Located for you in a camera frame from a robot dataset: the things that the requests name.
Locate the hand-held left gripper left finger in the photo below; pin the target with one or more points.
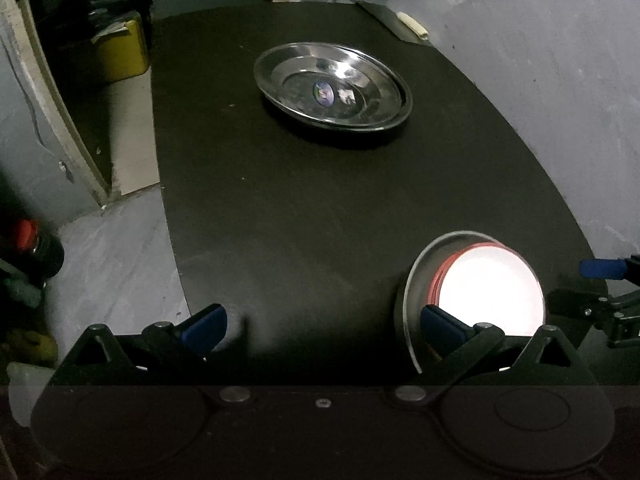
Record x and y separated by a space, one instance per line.
205 327

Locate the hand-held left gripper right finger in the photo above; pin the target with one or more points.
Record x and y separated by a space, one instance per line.
442 327

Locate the white ceramic bowl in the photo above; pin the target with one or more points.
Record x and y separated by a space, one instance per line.
437 282
490 290

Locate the plain steel plate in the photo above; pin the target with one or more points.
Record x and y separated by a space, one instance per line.
345 128

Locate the cream door frame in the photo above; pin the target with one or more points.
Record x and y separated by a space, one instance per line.
60 105

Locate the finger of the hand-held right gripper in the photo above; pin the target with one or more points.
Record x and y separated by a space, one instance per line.
575 305
600 268

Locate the black bottle with red cap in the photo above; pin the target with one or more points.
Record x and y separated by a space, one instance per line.
32 247

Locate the yellow container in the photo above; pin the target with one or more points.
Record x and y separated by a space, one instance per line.
120 52

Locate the steel plate with sticker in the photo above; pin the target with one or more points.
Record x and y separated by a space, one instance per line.
332 85

